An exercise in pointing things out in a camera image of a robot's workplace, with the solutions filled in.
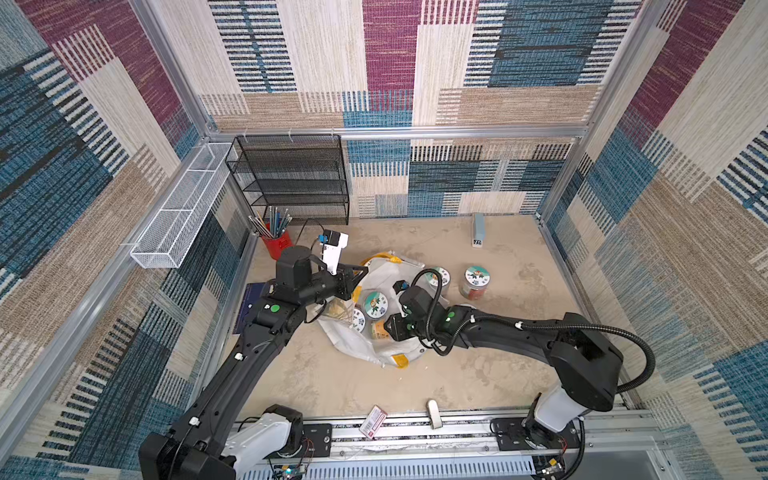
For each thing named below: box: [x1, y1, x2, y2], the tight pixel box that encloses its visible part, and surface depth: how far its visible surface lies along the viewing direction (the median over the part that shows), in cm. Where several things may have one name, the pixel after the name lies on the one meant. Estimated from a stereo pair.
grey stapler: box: [471, 213, 485, 248], surface depth 114 cm
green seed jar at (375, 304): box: [363, 291, 389, 319], surface depth 89 cm
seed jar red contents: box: [460, 265, 491, 301], surface depth 96 cm
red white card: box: [358, 404, 388, 439], surface depth 77 cm
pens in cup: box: [248, 206, 293, 239], surface depth 107 cm
